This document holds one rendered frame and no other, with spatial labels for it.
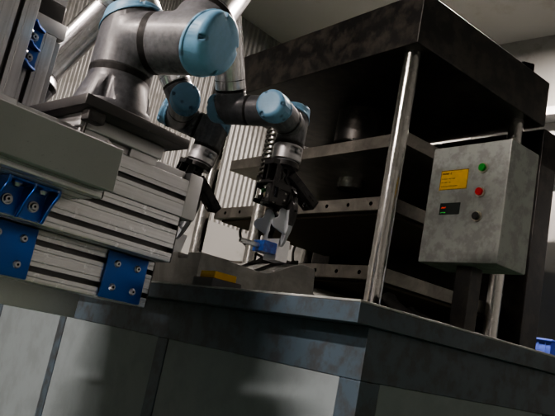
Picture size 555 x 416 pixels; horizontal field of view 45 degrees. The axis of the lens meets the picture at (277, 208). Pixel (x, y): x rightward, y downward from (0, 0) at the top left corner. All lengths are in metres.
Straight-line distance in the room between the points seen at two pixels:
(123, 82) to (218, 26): 0.20
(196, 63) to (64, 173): 0.33
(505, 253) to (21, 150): 1.54
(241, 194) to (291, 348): 4.43
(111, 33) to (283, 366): 0.69
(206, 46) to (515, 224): 1.30
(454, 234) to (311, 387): 1.11
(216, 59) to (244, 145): 4.51
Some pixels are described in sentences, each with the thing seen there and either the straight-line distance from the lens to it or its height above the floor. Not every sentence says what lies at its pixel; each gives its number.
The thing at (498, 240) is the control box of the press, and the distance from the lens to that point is 2.14.
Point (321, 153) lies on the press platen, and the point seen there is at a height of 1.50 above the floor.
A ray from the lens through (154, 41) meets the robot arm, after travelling 1.24.
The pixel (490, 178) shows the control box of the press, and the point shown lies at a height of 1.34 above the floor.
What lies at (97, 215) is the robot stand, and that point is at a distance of 1.20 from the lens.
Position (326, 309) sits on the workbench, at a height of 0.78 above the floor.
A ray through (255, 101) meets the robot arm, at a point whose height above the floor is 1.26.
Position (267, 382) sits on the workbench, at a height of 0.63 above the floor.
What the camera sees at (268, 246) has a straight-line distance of 1.62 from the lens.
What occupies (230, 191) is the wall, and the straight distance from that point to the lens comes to 5.59.
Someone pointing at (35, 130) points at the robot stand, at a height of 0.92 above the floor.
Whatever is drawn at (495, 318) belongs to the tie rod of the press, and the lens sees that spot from 2.77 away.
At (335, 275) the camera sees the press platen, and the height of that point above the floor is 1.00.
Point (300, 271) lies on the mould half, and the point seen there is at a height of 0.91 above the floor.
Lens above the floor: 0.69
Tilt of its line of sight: 12 degrees up
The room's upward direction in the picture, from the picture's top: 11 degrees clockwise
